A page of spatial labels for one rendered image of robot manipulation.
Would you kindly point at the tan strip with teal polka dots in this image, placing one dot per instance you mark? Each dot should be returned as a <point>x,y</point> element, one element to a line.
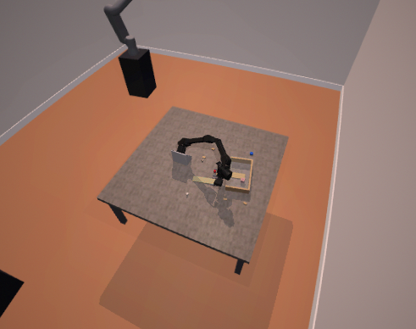
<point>203,179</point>

